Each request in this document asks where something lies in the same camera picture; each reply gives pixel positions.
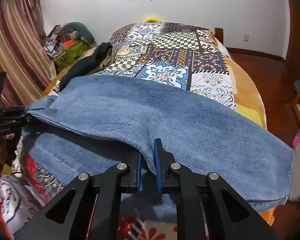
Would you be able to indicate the blue denim jeans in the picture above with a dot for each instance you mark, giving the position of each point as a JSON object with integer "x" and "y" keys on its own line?
{"x": 96, "y": 120}

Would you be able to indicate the pink grey clothing pile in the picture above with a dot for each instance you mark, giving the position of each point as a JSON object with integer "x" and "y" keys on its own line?
{"x": 18, "y": 203}

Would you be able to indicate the olive folded clothing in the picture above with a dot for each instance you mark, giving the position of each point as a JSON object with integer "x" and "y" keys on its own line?
{"x": 110, "y": 57}

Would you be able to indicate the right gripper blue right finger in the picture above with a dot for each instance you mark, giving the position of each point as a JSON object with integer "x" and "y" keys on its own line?
{"x": 162, "y": 161}

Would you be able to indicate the pink object on floor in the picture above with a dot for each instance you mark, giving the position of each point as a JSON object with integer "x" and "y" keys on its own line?
{"x": 296, "y": 139}

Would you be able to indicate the orange box in bag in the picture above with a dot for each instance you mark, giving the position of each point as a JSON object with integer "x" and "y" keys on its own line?
{"x": 67, "y": 44}

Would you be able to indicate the dark folded clothing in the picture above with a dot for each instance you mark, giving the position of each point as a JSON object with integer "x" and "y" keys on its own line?
{"x": 87, "y": 64}

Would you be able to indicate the dark green plush pillow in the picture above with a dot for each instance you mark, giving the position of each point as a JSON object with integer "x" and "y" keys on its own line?
{"x": 80, "y": 31}

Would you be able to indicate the orange yellow blanket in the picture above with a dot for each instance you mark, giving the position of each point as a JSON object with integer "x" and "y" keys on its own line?
{"x": 248, "y": 100}

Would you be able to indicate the wooden bed post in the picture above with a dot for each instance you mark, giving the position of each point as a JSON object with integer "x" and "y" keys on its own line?
{"x": 219, "y": 34}

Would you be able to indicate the white wall socket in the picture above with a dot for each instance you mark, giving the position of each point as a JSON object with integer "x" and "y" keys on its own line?
{"x": 246, "y": 38}

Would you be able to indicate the striped red curtain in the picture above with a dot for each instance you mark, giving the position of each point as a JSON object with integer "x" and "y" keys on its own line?
{"x": 22, "y": 56}

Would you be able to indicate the wooden door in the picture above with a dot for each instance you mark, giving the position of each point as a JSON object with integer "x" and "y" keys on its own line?
{"x": 292, "y": 63}

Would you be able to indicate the patchwork patterned bedspread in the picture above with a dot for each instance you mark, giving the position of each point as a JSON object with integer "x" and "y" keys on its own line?
{"x": 183, "y": 56}

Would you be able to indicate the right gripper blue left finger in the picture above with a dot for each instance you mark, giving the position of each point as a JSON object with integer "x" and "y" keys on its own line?
{"x": 138, "y": 172}

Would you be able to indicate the yellow curved headboard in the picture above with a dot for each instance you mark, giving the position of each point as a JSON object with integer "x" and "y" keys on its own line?
{"x": 151, "y": 19}

